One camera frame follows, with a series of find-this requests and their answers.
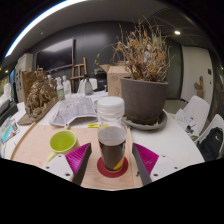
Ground brown cardboard box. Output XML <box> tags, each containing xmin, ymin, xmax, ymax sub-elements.
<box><xmin>99</xmin><ymin>64</ymin><xmax>133</xmax><ymax>98</ymax></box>

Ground green spray bottle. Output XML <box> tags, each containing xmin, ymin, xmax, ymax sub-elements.
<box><xmin>55</xmin><ymin>77</ymin><xmax>65</xmax><ymax>101</ymax></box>

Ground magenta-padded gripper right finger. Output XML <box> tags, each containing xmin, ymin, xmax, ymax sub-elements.
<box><xmin>131</xmin><ymin>142</ymin><xmax>184</xmax><ymax>186</ymax></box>

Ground wooden easel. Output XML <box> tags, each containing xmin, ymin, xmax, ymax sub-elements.
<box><xmin>70</xmin><ymin>57</ymin><xmax>88</xmax><ymax>94</ymax></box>

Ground folded newspaper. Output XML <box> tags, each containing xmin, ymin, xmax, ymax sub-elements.
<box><xmin>49</xmin><ymin>96</ymin><xmax>99</xmax><ymax>128</ymax></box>

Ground white chair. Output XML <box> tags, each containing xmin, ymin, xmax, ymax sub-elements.
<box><xmin>196</xmin><ymin>113</ymin><xmax>224</xmax><ymax>158</ymax></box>
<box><xmin>183</xmin><ymin>95</ymin><xmax>211</xmax><ymax>128</ymax></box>
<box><xmin>77</xmin><ymin>78</ymin><xmax>98</xmax><ymax>94</ymax></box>

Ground flat black box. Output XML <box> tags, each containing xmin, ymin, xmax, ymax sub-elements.
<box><xmin>0</xmin><ymin>101</ymin><xmax>19</xmax><ymax>126</ymax></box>

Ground small yellow tag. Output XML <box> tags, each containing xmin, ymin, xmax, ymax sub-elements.
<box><xmin>87</xmin><ymin>123</ymin><xmax>109</xmax><ymax>130</ymax></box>

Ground clear bottle with dark drink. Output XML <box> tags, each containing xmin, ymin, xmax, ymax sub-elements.
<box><xmin>96</xmin><ymin>96</ymin><xmax>128</xmax><ymax>173</ymax></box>

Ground black backpack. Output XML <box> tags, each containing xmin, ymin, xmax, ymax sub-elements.
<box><xmin>197</xmin><ymin>127</ymin><xmax>224</xmax><ymax>162</ymax></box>

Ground brown carved wooden sculpture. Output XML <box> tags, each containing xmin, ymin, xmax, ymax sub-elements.
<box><xmin>18</xmin><ymin>68</ymin><xmax>60</xmax><ymax>126</ymax></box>

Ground white plaster bust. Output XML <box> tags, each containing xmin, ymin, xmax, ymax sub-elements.
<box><xmin>62</xmin><ymin>75</ymin><xmax>72</xmax><ymax>95</ymax></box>

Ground light wooden drawing board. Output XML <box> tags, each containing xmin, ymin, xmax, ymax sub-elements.
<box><xmin>9</xmin><ymin>122</ymin><xmax>143</xmax><ymax>189</ymax></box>

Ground dry plant in grey pot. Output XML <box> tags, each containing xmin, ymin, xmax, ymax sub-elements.
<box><xmin>113</xmin><ymin>18</ymin><xmax>174</xmax><ymax>126</ymax></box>

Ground small wooden figure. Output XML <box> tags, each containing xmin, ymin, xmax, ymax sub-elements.
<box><xmin>194</xmin><ymin>75</ymin><xmax>205</xmax><ymax>99</ymax></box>

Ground long ceiling light strip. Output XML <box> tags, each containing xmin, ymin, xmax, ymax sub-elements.
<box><xmin>4</xmin><ymin>0</ymin><xmax>88</xmax><ymax>58</ymax></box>

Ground yellow-green mug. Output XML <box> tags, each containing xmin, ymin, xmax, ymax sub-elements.
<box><xmin>44</xmin><ymin>129</ymin><xmax>81</xmax><ymax>164</ymax></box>

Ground flat round red coaster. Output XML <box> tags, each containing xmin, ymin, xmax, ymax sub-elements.
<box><xmin>96</xmin><ymin>156</ymin><xmax>130</xmax><ymax>179</ymax></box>

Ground beige cabinet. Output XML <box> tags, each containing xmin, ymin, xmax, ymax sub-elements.
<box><xmin>13</xmin><ymin>53</ymin><xmax>34</xmax><ymax>103</ymax></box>

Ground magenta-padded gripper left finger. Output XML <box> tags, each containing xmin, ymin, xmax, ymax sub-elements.
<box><xmin>42</xmin><ymin>142</ymin><xmax>93</xmax><ymax>186</ymax></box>

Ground black wall screen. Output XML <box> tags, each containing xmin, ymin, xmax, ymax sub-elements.
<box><xmin>35</xmin><ymin>38</ymin><xmax>75</xmax><ymax>72</ymax></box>

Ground grey plant saucer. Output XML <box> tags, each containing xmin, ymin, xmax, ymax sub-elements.
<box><xmin>121</xmin><ymin>109</ymin><xmax>168</xmax><ymax>131</ymax></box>

